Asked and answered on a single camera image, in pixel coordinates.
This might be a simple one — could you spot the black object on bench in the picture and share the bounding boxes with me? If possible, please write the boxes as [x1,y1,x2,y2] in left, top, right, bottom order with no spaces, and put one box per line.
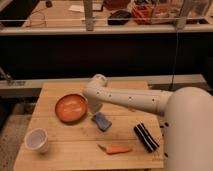
[107,10,131,25]

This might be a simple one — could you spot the orange toy carrot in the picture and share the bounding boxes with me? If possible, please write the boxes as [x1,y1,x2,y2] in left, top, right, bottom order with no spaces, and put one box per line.
[98,145,131,155]

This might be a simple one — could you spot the orange plastic crate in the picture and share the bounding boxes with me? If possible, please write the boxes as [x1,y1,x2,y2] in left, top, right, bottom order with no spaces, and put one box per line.
[131,5,152,25]

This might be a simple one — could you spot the orange ceramic bowl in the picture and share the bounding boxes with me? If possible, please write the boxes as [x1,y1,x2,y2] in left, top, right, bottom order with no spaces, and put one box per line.
[55,94,87,123]

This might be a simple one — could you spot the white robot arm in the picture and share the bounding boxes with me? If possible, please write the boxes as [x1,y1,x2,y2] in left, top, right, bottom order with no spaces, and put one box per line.
[83,74,213,171]

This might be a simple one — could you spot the grey metal post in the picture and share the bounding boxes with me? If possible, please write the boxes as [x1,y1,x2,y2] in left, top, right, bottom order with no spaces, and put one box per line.
[83,0,94,31]
[175,0,193,30]

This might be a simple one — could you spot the black white striped cloth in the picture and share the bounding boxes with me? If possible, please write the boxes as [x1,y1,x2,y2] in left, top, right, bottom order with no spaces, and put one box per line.
[133,123,160,153]

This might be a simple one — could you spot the white paper sheet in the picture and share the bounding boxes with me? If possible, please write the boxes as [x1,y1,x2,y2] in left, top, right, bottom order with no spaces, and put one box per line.
[68,5,84,13]

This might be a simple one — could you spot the white paper cup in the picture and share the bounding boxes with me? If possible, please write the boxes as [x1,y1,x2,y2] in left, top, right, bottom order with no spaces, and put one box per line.
[24,128,48,154]

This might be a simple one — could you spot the grey metal post right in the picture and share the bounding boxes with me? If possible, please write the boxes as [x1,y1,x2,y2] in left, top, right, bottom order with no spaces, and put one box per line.
[175,0,193,30]

